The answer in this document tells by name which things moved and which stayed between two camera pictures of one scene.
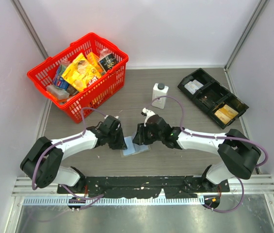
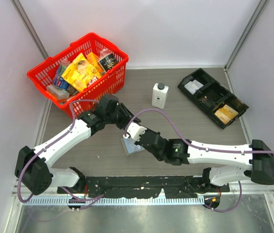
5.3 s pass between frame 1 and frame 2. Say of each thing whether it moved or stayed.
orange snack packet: stayed
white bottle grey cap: stayed
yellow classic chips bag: stayed
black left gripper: moved
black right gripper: moved
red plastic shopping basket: stayed
